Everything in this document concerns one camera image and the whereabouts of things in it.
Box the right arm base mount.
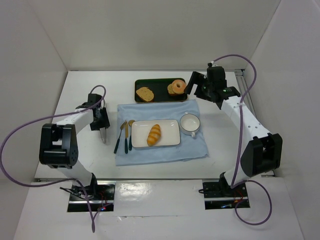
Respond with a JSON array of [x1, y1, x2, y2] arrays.
[[198, 181, 250, 210]]

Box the gold spoon green handle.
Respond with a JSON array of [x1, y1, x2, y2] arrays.
[[128, 119, 135, 151]]

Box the glazed ring donut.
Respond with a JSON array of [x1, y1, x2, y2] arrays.
[[172, 79, 186, 95]]

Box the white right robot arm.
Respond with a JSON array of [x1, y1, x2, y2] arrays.
[[184, 64, 283, 196]]

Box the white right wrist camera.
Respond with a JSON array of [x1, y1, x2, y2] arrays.
[[207, 61, 221, 68]]

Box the round brown bun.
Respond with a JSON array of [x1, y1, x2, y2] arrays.
[[167, 84, 177, 96]]

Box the toast bread slice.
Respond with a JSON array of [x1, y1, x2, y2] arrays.
[[135, 87, 155, 102]]

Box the white ceramic cup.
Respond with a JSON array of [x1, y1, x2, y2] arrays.
[[179, 112, 201, 139]]

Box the dark green rectangular tray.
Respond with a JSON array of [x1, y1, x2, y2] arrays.
[[134, 77, 188, 103]]

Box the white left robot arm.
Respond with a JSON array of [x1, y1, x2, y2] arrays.
[[39, 93, 110, 195]]

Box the white rectangular plate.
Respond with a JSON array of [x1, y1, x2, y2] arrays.
[[131, 119, 181, 148]]

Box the golden bread roll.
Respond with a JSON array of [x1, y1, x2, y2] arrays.
[[146, 124, 162, 147]]

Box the metal food tongs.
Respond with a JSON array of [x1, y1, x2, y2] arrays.
[[99, 127, 107, 144]]

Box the gold knife green handle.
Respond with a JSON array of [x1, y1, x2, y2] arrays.
[[124, 121, 129, 154]]

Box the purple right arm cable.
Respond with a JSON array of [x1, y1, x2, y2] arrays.
[[212, 54, 273, 226]]

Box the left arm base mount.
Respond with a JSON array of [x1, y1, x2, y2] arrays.
[[59, 181, 116, 213]]

